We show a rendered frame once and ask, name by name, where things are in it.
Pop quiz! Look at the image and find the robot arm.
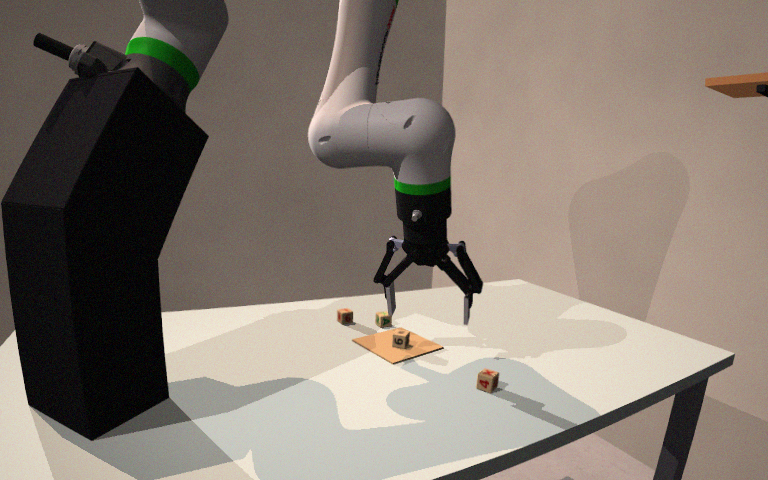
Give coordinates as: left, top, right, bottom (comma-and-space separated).
33, 0, 455, 226

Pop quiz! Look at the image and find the tan square mat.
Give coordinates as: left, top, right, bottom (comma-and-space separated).
352, 327, 444, 364

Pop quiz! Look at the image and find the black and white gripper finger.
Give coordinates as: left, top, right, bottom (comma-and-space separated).
427, 241, 483, 325
373, 236, 421, 316

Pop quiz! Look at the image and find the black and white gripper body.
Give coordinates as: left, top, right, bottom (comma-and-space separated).
402, 220, 449, 267

